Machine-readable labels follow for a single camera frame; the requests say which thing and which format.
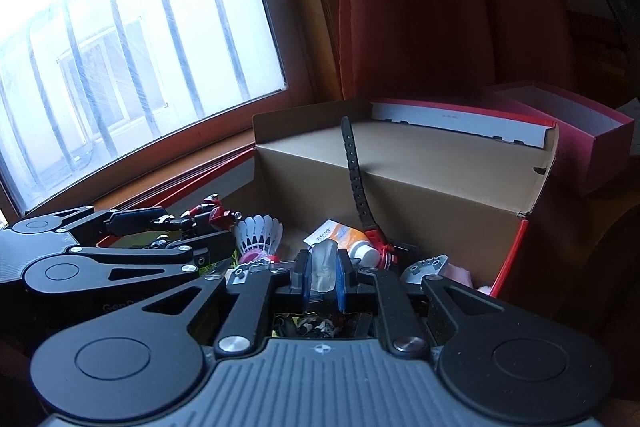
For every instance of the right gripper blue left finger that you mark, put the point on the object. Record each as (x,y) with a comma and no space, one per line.
(300,276)

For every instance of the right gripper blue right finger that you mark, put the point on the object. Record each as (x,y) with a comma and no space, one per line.
(345,279)

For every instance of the white small cap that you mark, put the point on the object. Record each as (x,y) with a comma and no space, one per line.
(323,269)

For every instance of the orange white packet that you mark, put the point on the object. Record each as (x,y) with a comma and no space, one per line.
(355,242)

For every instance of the white feather shuttlecock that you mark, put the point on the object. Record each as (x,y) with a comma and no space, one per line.
(260,235)

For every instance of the red cardboard shoe box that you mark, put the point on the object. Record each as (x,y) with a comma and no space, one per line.
(446,179)

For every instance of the pink red flat box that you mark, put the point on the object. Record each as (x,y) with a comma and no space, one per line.
(594,140)

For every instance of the window frame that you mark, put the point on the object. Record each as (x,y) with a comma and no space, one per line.
(98,93)

